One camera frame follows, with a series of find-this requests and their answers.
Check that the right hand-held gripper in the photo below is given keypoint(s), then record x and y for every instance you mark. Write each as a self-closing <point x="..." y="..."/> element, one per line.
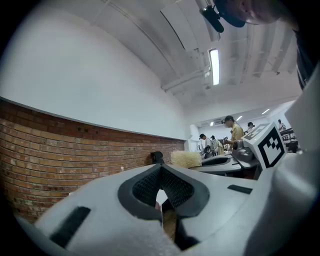
<point x="267" y="147"/>

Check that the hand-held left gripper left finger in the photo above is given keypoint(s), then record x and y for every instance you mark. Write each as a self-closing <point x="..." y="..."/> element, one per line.
<point x="130" y="195"/>

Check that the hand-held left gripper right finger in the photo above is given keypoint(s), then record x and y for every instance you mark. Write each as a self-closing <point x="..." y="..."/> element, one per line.
<point x="195" y="195"/>

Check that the yellow sponge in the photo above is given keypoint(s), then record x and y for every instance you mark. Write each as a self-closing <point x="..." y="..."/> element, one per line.
<point x="186" y="158"/>

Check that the black office chair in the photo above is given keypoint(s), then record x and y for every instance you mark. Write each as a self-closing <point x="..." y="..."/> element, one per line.
<point x="157" y="157"/>

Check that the long ceiling light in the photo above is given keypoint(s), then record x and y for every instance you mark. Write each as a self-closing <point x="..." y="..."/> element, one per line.
<point x="214" y="67"/>

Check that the person's black shirt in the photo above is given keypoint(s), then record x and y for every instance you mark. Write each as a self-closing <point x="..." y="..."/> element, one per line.
<point x="303" y="55"/>

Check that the person's head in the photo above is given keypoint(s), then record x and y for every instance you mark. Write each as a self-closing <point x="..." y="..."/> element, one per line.
<point x="260" y="10"/>

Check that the black head camera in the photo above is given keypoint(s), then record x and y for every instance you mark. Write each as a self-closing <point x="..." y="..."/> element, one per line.
<point x="212" y="17"/>

